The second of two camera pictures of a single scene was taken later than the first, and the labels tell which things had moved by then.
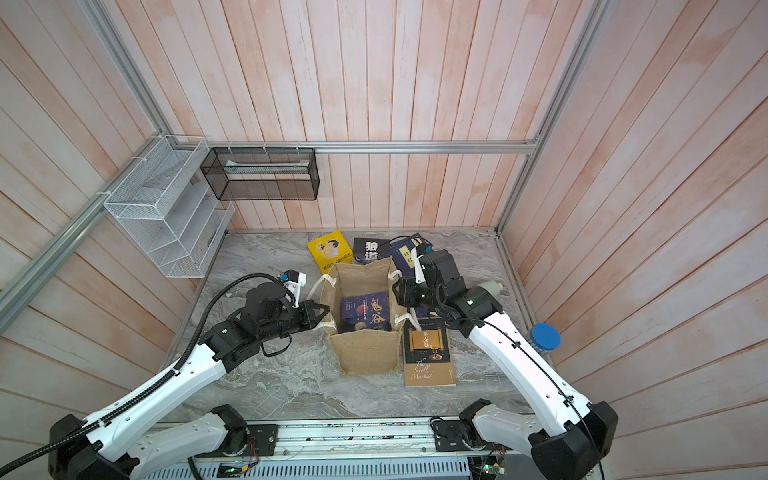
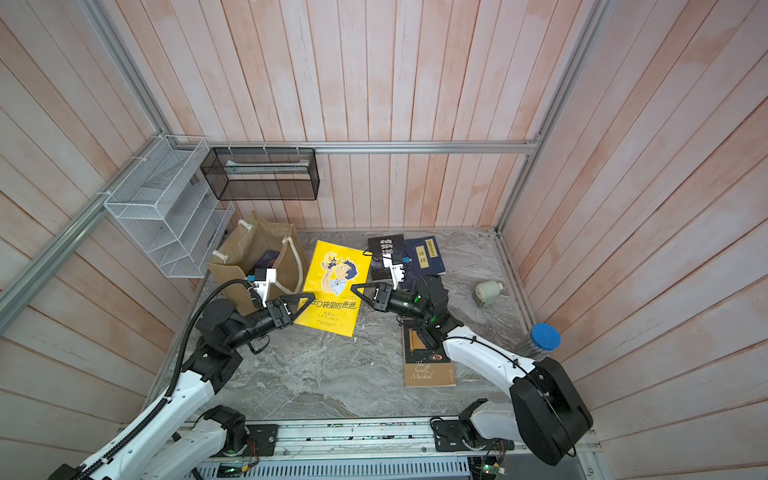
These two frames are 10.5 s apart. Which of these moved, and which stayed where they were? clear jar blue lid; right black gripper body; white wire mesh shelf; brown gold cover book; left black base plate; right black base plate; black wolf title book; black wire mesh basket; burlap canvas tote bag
Moved: black wolf title book; burlap canvas tote bag; right black gripper body
Stayed: left black base plate; white wire mesh shelf; brown gold cover book; clear jar blue lid; black wire mesh basket; right black base plate
